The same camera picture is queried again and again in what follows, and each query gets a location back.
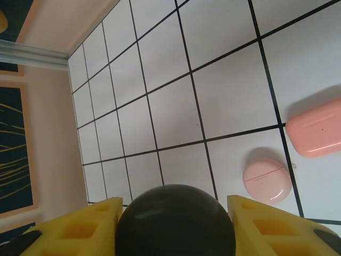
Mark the black round charging case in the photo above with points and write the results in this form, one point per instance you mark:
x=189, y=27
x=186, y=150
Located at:
x=173, y=221

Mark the aluminium frame post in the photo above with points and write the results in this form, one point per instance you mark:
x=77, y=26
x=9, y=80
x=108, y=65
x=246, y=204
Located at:
x=32, y=54

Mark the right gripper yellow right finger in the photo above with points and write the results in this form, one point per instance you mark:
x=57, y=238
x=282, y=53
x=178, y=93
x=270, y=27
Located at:
x=266, y=232

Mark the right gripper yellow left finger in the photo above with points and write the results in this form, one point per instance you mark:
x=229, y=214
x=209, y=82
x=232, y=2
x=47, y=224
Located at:
x=80, y=232

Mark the pink oblong charging case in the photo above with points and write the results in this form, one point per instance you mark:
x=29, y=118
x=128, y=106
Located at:
x=317, y=130

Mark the pink round charging case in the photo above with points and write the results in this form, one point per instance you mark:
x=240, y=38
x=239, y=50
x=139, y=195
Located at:
x=266, y=181

